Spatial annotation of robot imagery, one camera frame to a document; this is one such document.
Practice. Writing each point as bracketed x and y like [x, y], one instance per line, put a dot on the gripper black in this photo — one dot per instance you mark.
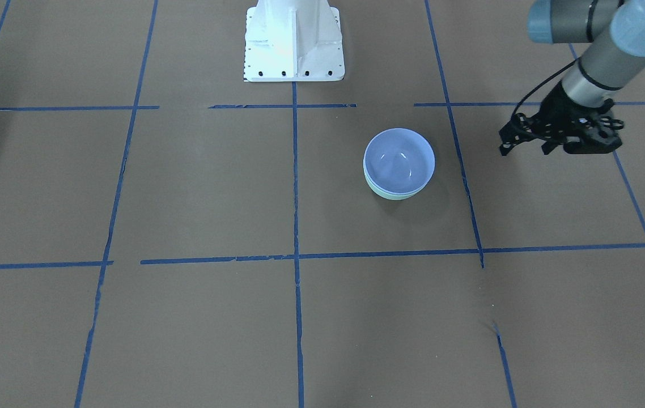
[553, 112]

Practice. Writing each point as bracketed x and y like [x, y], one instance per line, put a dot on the blue bowl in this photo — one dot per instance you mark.
[399, 160]

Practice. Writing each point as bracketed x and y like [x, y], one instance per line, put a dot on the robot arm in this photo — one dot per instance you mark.
[615, 34]

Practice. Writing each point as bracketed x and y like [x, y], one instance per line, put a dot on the green bowl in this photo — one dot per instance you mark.
[392, 196]

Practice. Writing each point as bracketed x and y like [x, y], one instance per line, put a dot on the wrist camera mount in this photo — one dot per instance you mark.
[592, 131]

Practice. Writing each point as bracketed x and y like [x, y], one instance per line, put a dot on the white pedestal base plate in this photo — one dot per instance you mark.
[293, 41]

